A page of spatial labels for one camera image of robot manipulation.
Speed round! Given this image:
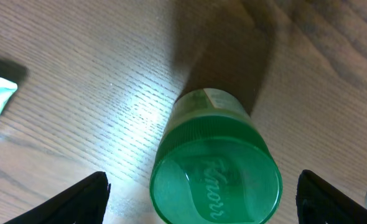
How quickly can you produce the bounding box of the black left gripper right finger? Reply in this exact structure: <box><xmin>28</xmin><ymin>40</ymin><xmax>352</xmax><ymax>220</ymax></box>
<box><xmin>296</xmin><ymin>170</ymin><xmax>367</xmax><ymax>224</ymax></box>

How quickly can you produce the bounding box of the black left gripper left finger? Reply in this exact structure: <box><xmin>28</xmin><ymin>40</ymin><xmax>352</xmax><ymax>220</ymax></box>
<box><xmin>6</xmin><ymin>171</ymin><xmax>111</xmax><ymax>224</ymax></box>

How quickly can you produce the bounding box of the green-lid Knorr seasoning jar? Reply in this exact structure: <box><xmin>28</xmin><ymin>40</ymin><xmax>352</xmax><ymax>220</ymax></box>
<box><xmin>149</xmin><ymin>88</ymin><xmax>282</xmax><ymax>223</ymax></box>

